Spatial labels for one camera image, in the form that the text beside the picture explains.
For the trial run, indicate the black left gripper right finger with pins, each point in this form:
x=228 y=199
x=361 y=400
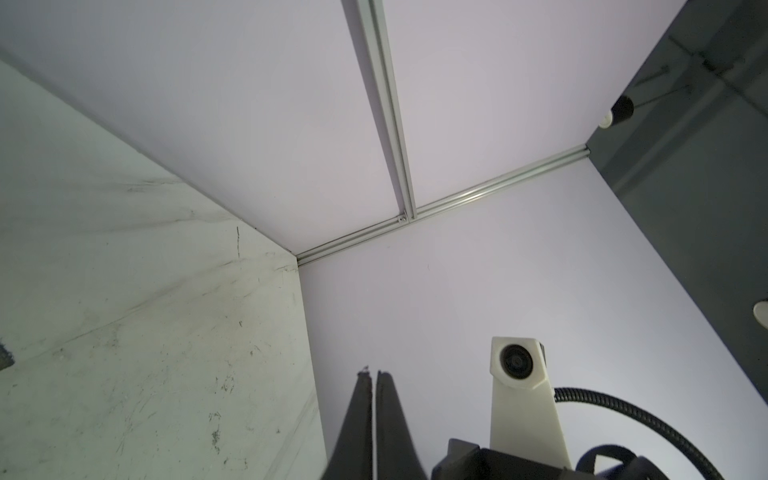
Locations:
x=396 y=457

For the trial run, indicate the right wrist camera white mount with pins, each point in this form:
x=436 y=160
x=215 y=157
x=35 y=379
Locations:
x=524 y=418

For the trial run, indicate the ceiling lamp black round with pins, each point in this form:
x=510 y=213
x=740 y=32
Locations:
x=622 y=110

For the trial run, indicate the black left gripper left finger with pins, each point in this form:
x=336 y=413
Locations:
x=352 y=457

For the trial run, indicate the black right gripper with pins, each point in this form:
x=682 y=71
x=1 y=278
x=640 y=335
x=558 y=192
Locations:
x=467 y=461

